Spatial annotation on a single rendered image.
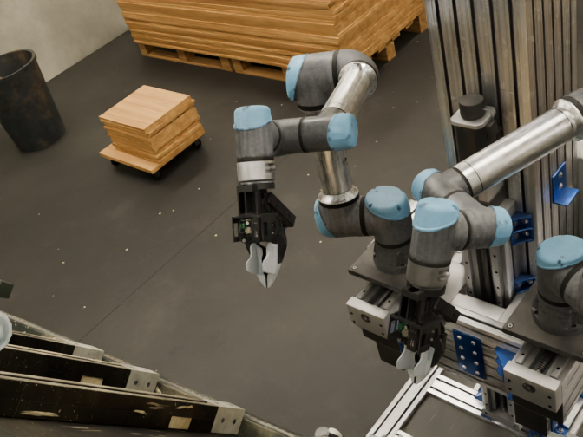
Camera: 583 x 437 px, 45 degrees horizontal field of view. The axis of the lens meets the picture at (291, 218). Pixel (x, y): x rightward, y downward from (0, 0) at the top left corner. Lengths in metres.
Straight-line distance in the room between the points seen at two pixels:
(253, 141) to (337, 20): 3.49
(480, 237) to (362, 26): 3.87
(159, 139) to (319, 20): 1.33
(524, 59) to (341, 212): 0.65
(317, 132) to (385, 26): 3.88
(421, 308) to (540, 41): 0.71
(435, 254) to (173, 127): 3.66
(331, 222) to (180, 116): 2.92
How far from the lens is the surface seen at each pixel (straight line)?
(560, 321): 1.85
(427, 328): 1.30
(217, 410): 1.93
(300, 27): 5.07
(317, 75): 1.82
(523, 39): 1.65
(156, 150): 4.72
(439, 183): 1.40
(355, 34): 5.04
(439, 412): 2.77
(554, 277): 1.75
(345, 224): 1.99
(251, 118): 1.41
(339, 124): 1.45
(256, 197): 1.39
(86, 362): 2.01
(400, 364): 1.38
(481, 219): 1.31
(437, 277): 1.28
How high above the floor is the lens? 2.47
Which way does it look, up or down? 37 degrees down
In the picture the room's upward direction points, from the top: 18 degrees counter-clockwise
